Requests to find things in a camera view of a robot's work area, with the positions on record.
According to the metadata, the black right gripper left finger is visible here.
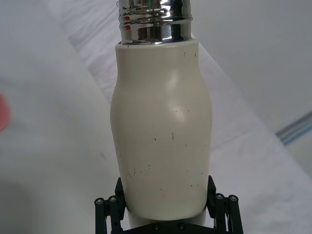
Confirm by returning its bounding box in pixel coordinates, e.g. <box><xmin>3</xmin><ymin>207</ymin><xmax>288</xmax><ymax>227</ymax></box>
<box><xmin>94</xmin><ymin>177</ymin><xmax>128</xmax><ymax>234</ymax></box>

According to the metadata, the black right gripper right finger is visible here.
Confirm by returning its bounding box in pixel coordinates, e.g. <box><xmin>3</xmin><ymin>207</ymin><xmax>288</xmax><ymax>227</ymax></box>
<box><xmin>206</xmin><ymin>175</ymin><xmax>242</xmax><ymax>234</ymax></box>

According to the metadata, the cream vacuum bottle steel neck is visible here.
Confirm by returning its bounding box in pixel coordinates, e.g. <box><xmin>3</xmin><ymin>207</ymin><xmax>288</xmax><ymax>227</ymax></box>
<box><xmin>109</xmin><ymin>0</ymin><xmax>213</xmax><ymax>227</ymax></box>

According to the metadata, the white table cloth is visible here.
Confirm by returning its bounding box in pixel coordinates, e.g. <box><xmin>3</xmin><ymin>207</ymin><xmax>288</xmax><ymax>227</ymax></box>
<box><xmin>0</xmin><ymin>0</ymin><xmax>127</xmax><ymax>234</ymax></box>

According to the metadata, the pink cup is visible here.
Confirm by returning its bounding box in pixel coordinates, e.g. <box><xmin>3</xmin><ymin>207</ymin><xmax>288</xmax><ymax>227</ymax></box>
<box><xmin>0</xmin><ymin>93</ymin><xmax>12</xmax><ymax>134</ymax></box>

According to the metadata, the grey striped post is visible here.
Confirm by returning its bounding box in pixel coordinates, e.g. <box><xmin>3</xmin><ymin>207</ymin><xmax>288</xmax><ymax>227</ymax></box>
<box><xmin>275</xmin><ymin>113</ymin><xmax>312</xmax><ymax>147</ymax></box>

